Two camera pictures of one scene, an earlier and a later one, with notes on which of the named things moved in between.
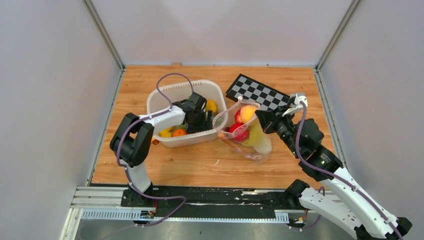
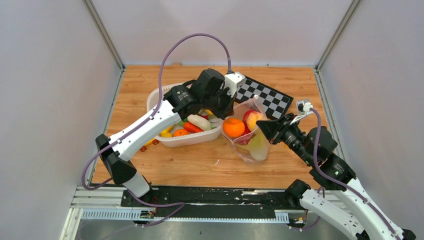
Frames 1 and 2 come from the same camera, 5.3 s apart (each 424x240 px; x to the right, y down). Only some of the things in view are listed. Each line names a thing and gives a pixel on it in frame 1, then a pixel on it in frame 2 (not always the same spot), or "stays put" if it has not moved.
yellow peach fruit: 247,113 → 252,118
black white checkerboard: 246,88 stays put
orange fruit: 179,132 → 233,128
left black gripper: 207,125 → 229,108
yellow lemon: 166,133 stays put
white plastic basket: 162,96 stays put
